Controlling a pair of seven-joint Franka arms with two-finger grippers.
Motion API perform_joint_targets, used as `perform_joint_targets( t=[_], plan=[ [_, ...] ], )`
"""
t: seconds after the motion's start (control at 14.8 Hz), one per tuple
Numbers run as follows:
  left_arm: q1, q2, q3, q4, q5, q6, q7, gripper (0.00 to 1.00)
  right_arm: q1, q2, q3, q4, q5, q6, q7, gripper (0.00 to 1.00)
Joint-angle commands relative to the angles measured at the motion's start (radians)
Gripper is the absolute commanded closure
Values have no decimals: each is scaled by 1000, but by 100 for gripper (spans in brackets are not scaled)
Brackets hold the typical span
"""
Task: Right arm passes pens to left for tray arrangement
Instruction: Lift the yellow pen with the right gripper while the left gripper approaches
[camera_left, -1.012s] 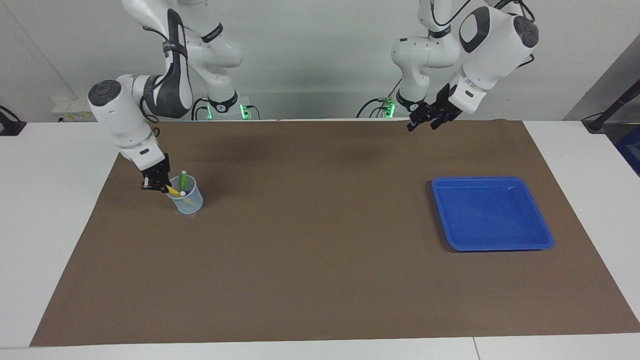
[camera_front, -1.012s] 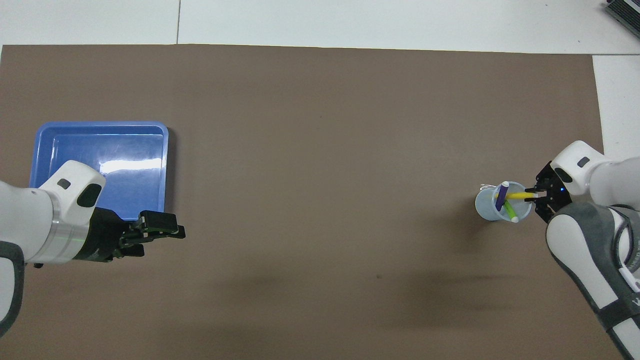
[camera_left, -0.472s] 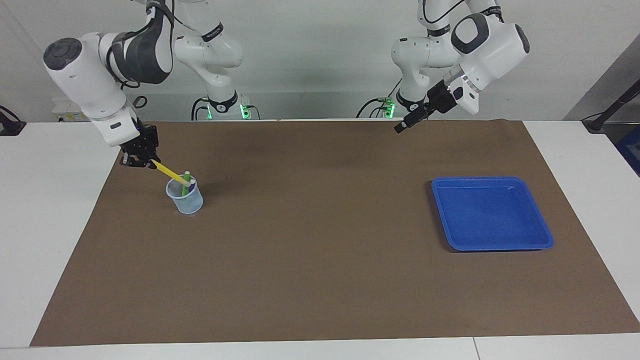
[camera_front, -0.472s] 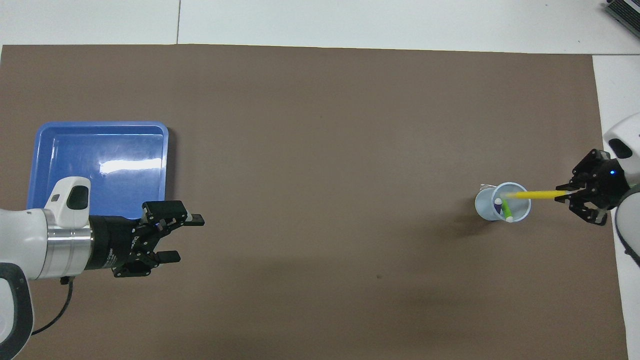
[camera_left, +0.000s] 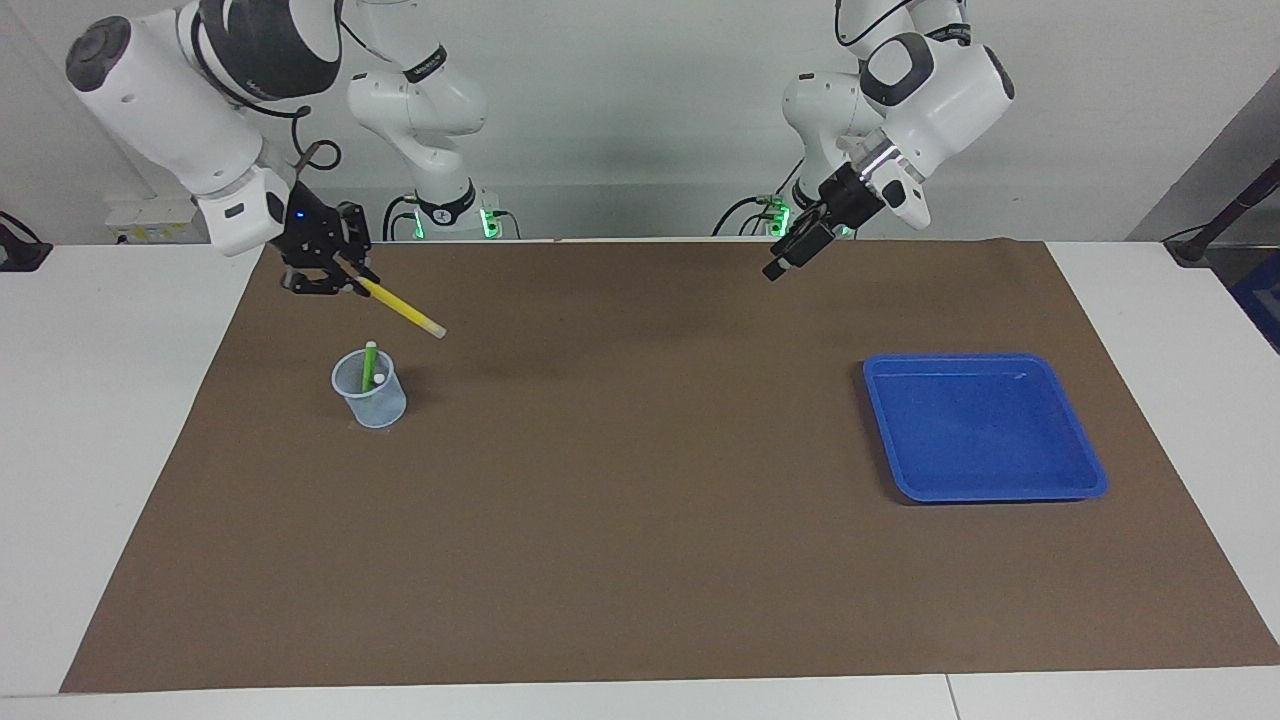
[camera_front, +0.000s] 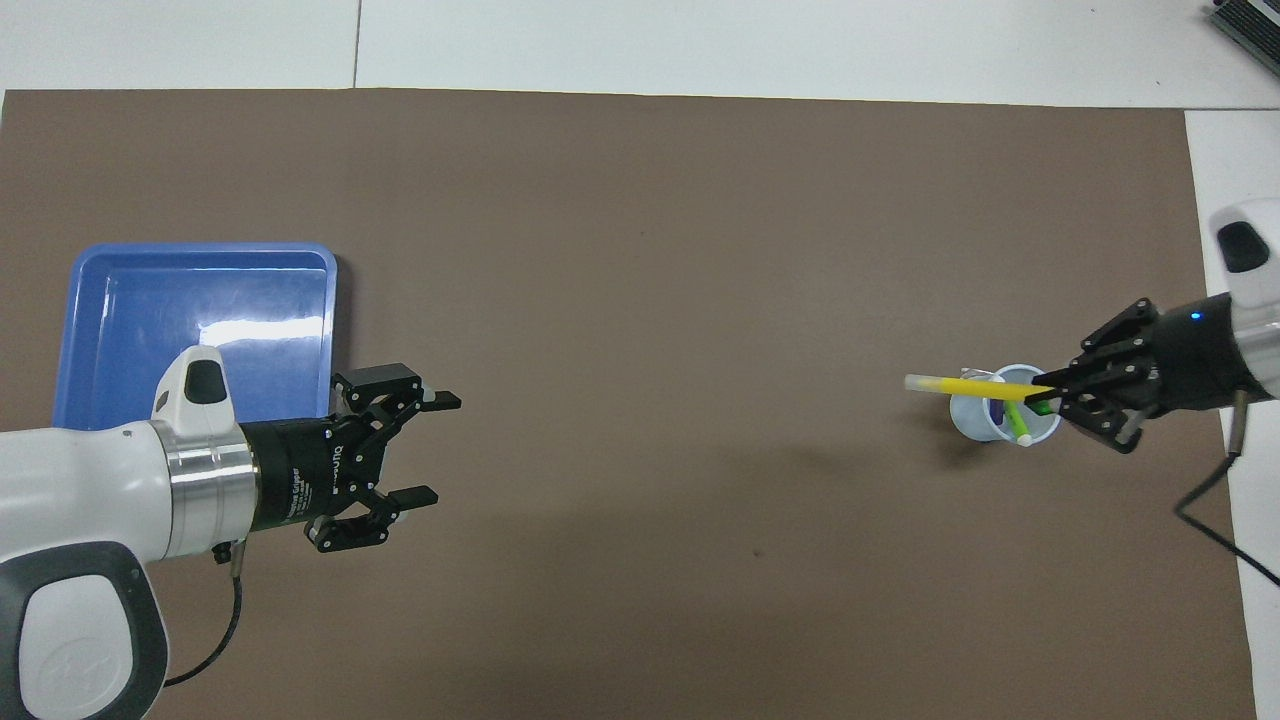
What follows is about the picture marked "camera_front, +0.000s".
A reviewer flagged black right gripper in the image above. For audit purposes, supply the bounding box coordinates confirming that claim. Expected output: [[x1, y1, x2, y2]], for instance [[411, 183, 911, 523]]
[[1025, 292, 1247, 457]]

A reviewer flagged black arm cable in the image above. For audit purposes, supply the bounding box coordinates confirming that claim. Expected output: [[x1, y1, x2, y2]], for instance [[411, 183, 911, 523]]
[[1173, 390, 1280, 587], [165, 540, 246, 688]]

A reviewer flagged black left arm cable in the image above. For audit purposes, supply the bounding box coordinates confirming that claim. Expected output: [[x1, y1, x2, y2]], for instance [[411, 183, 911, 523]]
[[165, 540, 246, 688]]

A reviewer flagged brown table mat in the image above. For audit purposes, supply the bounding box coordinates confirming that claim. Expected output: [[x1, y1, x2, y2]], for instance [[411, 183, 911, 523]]
[[0, 88, 1259, 720]]

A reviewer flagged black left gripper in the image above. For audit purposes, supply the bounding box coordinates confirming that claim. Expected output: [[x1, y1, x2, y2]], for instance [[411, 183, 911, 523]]
[[240, 363, 463, 555]]

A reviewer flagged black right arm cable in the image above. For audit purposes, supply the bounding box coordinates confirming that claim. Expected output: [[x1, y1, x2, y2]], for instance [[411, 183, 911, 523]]
[[1173, 390, 1280, 587]]

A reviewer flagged translucent pen cup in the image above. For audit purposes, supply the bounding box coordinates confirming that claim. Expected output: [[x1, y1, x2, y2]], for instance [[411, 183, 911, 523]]
[[949, 364, 1063, 447]]

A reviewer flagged blue plastic tray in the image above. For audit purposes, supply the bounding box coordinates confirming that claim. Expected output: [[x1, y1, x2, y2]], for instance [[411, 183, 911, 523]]
[[52, 242, 338, 431]]

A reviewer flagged yellow highlighter pen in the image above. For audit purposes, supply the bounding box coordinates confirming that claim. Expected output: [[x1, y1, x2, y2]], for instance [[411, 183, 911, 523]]
[[904, 374, 1056, 401]]

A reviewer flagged dark striped device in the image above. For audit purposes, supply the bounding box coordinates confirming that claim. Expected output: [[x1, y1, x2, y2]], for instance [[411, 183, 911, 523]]
[[1208, 0, 1280, 69]]

